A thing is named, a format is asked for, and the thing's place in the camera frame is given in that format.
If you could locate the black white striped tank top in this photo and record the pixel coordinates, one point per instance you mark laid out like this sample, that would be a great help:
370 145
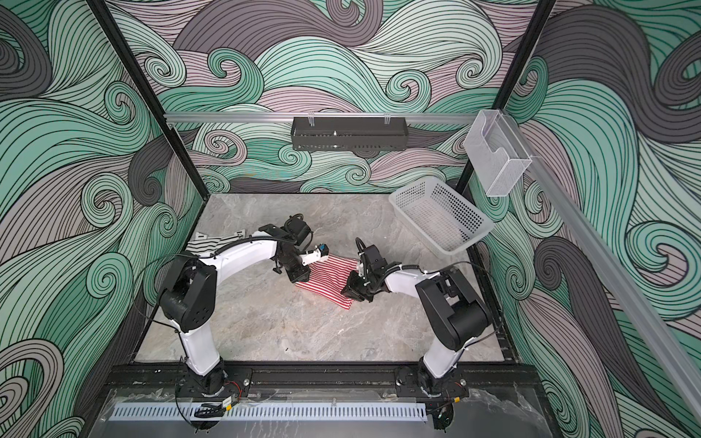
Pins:
202 245

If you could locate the white plastic laundry basket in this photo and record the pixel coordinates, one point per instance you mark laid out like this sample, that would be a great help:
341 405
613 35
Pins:
442 219

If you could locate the aluminium wall rail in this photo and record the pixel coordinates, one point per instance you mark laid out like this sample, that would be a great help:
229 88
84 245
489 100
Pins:
288 117
558 180

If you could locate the black perforated wall tray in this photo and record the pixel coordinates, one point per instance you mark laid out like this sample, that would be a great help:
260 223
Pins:
349 134

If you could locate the aluminium wall rail right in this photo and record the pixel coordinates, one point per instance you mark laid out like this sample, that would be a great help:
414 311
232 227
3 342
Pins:
558 180

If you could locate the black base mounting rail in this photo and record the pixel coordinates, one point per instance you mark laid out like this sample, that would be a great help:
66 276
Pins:
253 379

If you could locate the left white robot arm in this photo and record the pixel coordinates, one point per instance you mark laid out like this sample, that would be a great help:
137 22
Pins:
189 292

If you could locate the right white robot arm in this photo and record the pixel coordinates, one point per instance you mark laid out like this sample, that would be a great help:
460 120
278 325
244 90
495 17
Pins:
457 315

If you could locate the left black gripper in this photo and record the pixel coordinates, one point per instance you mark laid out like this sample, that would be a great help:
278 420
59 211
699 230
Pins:
305 273

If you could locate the aluminium wall rail back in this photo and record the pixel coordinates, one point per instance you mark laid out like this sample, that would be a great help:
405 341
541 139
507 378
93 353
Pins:
288 117

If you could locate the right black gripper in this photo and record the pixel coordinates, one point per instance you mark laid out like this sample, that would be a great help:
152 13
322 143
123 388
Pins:
352 288

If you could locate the red white striped tank top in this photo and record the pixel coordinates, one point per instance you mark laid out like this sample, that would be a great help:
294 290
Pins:
329 277

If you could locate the clear plastic wall bin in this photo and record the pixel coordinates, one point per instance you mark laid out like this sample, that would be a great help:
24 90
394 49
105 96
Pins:
498 151

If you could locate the white slotted cable duct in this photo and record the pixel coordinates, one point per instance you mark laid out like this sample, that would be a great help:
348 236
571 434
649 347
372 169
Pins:
274 412

